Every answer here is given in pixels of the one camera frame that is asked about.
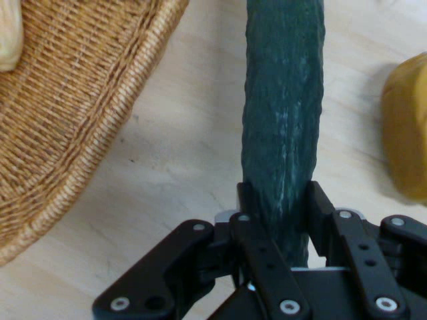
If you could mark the yellow-brown toy potato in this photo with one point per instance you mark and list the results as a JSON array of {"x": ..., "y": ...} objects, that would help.
[{"x": 408, "y": 133}]

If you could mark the yellow toy corn cob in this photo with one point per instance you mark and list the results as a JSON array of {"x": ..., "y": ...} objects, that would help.
[{"x": 8, "y": 36}]

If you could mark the dark green toy cucumber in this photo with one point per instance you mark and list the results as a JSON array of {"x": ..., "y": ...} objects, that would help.
[{"x": 283, "y": 116}]

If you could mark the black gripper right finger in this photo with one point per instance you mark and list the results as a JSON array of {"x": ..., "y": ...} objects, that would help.
[{"x": 363, "y": 253}]

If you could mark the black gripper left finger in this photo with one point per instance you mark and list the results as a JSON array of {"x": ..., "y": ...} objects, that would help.
[{"x": 160, "y": 276}]

